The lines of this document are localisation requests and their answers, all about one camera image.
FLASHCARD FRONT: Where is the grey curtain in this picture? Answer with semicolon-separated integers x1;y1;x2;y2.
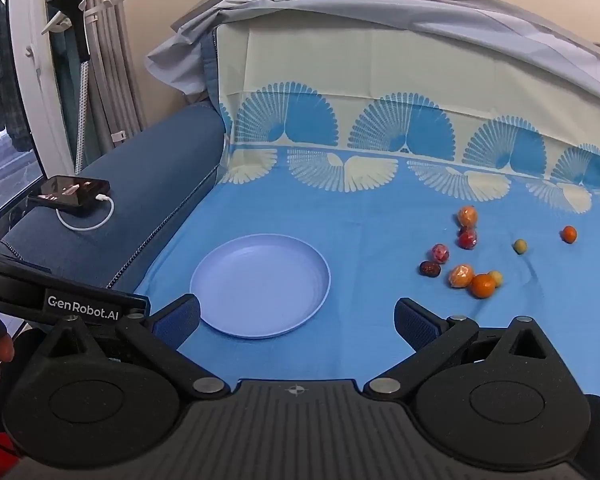
75;0;149;161

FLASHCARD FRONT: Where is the dark blue upholstered bed edge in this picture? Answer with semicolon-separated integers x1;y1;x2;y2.
0;101;229;292

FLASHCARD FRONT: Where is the bare orange tangerine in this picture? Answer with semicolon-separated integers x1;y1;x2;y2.
470;273;497;300

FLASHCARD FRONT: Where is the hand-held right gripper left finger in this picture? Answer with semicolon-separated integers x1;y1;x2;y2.
32;294;232;401

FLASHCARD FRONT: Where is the grey duvet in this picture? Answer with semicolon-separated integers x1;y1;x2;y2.
145;0;600;111

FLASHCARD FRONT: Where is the lavender plastic plate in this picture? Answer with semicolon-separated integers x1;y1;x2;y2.
189;233;332;339

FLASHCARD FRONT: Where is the black phone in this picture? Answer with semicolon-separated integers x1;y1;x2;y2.
27;175;112;217

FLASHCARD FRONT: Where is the fan-print blue bedsheet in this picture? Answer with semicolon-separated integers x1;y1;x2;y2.
134;22;600;397

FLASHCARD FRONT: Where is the braided steamer hose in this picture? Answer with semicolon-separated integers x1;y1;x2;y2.
73;57;92;177

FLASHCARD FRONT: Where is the white window frame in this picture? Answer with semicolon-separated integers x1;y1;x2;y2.
7;0;81;181

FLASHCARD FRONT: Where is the white charging cable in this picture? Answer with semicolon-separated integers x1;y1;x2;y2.
56;194;116;232

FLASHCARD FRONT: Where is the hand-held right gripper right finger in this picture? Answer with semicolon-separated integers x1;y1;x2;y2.
362;297;557;398

